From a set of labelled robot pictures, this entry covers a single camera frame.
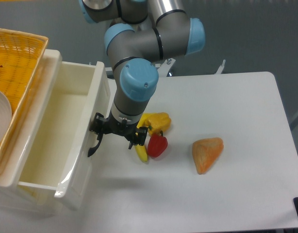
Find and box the orange triangular bread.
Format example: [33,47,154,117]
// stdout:
[192,137,224,175]

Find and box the white plate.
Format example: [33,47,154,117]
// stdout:
[0,91,12,142]

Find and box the white drawer cabinet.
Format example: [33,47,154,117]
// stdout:
[0,49,62,215]

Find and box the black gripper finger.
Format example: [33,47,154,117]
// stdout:
[89,113,108,140]
[128,127,148,149]

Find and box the red bell pepper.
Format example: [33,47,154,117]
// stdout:
[147,131,168,158]

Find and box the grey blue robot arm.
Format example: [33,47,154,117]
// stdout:
[79,0,205,146]

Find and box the black top drawer handle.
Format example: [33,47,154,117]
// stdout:
[87,133,103,157]

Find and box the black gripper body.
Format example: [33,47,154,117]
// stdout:
[105,114,137,142]

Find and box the white table clamp bracket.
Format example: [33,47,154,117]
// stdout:
[216,59,226,74]

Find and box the yellow banana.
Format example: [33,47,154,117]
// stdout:
[134,113,153,163]

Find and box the yellow bell pepper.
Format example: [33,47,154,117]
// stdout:
[144,112,171,135]

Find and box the yellow woven basket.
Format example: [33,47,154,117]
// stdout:
[0,28,49,164]

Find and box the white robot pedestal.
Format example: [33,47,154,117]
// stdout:
[105,58,176,80]

